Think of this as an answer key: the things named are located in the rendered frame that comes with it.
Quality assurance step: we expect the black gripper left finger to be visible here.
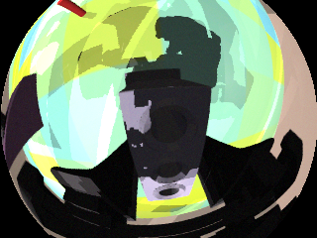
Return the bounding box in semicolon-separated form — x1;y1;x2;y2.
51;139;139;221

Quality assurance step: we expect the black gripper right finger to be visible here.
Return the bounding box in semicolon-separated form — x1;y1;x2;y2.
197;135;274;207

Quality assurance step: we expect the dark red peg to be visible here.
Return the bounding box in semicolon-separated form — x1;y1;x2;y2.
56;0;86;17

